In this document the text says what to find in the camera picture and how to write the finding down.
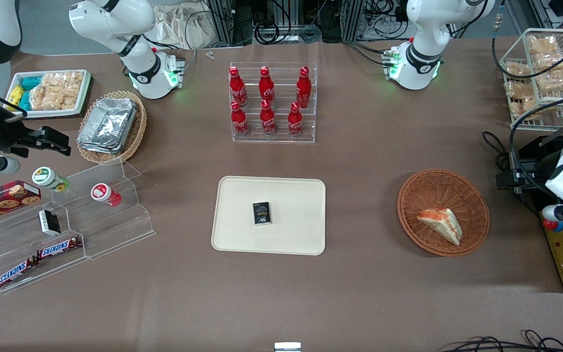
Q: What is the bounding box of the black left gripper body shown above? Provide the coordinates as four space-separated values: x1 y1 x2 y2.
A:
510 155 551 192

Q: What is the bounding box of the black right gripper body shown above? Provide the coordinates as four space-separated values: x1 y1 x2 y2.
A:
0 113 43 157

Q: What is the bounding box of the triangular sandwich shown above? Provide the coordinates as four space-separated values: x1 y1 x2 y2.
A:
417 208 463 246

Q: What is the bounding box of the white rectangular snack tray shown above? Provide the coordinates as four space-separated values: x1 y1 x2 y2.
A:
7 69 92 119

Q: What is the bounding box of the brown wicker basket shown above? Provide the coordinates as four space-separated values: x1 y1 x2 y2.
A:
397 169 490 258

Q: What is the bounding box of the light wicker oval basket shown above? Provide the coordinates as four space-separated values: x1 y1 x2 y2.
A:
77 90 148 165

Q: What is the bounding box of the beige plastic tray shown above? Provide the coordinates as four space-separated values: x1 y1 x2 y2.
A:
211 176 326 256

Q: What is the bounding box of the green lid sunflower cup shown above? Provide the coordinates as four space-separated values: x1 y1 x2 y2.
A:
32 166 71 193

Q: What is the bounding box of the clear rice cracker pack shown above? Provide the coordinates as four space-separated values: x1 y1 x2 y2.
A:
536 68 563 94
503 61 532 79
62 72 85 110
42 73 68 111
503 80 539 121
533 52 563 74
528 35 561 55
29 83 48 111

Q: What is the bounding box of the yellow snack packet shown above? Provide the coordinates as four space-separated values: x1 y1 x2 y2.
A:
7 85 26 106

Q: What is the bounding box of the stack of foil trays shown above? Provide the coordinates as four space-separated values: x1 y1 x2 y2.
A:
77 97 138 155

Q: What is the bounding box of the red lid strawberry cup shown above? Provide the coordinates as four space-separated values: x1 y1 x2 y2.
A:
90 183 123 208

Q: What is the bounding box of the red plaid cookie box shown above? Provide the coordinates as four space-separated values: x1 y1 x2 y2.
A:
0 180 42 227

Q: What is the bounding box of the black box with white side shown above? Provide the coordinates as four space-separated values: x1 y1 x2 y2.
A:
38 209 62 237

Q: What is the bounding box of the Snickers chocolate bar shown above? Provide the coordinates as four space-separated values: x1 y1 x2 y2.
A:
0 258 41 290
36 236 83 260

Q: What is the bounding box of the clear acrylic stepped shelf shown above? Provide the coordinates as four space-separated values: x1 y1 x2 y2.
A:
0 159 157 295

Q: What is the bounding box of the beige cloth bag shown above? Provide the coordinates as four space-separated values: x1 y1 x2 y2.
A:
153 4 219 50

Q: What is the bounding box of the red cola bottle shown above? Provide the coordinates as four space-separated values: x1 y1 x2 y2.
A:
229 66 248 109
287 102 304 139
259 66 276 104
296 66 313 110
260 99 278 137
230 100 251 138

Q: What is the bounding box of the small black card box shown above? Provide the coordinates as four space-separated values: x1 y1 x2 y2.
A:
252 201 272 226

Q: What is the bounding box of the clear acrylic bottle rack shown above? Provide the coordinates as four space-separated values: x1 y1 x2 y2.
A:
229 62 319 144

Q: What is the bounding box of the black cable loop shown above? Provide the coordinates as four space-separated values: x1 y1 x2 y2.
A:
481 131 513 170

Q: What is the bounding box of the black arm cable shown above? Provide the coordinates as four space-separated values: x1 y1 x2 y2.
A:
491 15 563 79
508 94 563 189

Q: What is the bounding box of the white wire basket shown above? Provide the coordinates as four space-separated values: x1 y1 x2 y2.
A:
498 28 563 131

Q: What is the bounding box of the black base cable bundle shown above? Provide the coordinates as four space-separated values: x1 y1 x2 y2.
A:
343 40 395 67
141 33 198 75

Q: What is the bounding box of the black cables bundle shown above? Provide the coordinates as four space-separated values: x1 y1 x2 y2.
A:
439 330 563 352

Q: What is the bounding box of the aluminium frame post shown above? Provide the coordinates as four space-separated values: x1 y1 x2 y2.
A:
207 0 237 45
341 0 366 42

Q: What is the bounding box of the coiled black cable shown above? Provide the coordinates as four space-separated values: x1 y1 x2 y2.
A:
254 22 322 45

